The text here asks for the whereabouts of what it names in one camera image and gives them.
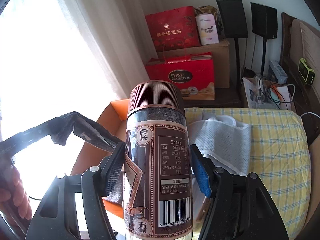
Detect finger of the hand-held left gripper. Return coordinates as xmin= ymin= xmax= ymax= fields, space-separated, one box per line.
xmin=14 ymin=111 xmax=75 ymax=147
xmin=73 ymin=127 xmax=119 ymax=151

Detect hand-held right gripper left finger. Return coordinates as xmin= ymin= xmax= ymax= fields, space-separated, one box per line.
xmin=25 ymin=142 xmax=125 ymax=240

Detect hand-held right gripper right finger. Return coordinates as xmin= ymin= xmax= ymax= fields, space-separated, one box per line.
xmin=189 ymin=144 xmax=288 ymax=240

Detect orange cardboard box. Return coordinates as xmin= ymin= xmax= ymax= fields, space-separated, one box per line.
xmin=70 ymin=99 xmax=130 ymax=219

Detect grey white mesh cloth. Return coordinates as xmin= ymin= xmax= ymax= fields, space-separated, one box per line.
xmin=189 ymin=116 xmax=252 ymax=177

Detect brown labelled jar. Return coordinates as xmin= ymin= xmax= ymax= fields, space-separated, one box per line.
xmin=122 ymin=79 xmax=194 ymax=240

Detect person's left hand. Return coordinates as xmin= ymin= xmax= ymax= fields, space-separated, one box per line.
xmin=0 ymin=164 xmax=33 ymax=220

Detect yellow plaid blanket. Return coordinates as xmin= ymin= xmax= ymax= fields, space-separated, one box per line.
xmin=184 ymin=107 xmax=312 ymax=240

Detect red chocolate gift bag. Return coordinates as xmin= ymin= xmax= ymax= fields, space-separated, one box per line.
xmin=145 ymin=52 xmax=215 ymax=100

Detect white sheer curtain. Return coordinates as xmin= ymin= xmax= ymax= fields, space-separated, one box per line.
xmin=0 ymin=0 xmax=160 ymax=205

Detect large brown cardboard box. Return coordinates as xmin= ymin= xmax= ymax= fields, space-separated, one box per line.
xmin=156 ymin=39 xmax=231 ymax=88

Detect white grey box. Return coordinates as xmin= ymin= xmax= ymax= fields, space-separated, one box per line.
xmin=269 ymin=60 xmax=288 ymax=83

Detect red gift bag gold characters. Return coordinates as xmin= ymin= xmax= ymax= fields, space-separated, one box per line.
xmin=144 ymin=6 xmax=202 ymax=53

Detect white tissue pack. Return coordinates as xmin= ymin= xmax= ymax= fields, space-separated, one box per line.
xmin=195 ymin=14 xmax=220 ymax=46

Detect green alarm clock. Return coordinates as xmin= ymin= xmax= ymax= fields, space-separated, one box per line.
xmin=299 ymin=58 xmax=315 ymax=85

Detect black speaker on stand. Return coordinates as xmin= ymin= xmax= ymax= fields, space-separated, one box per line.
xmin=216 ymin=0 xmax=249 ymax=103
xmin=250 ymin=2 xmax=278 ymax=77

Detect dark floral bag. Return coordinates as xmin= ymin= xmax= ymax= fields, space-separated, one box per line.
xmin=194 ymin=5 xmax=223 ymax=40

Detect open box of cables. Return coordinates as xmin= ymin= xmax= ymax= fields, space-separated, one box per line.
xmin=242 ymin=76 xmax=297 ymax=110

